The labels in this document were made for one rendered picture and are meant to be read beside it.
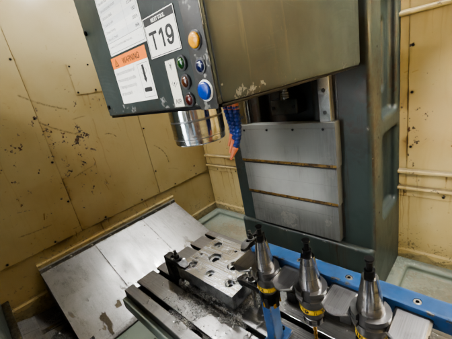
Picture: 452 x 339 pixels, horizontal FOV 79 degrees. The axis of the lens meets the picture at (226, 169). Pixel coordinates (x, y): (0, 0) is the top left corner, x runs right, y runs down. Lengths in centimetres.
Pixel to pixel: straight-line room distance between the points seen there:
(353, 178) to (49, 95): 150
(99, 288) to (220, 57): 142
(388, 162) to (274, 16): 101
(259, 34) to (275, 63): 7
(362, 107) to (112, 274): 145
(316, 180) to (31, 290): 154
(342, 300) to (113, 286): 129
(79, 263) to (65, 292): 17
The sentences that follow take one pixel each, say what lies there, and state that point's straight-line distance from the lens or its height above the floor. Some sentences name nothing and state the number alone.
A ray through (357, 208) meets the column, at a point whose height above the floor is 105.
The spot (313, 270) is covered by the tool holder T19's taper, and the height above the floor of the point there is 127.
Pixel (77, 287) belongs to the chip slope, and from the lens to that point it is 172.
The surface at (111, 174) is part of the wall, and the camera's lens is 182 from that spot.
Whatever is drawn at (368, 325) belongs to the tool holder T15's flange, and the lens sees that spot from 56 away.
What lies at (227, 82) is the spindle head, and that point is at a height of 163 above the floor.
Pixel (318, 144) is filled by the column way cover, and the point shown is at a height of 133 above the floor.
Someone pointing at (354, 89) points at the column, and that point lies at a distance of 107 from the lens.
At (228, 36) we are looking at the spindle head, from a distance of 50.
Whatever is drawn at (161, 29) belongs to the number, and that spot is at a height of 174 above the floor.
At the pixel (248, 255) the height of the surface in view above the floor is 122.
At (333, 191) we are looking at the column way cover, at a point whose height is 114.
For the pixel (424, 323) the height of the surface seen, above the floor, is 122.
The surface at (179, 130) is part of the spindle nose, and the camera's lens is 80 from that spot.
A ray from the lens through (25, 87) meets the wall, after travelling 170.
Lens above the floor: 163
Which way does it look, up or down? 18 degrees down
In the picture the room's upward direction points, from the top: 11 degrees counter-clockwise
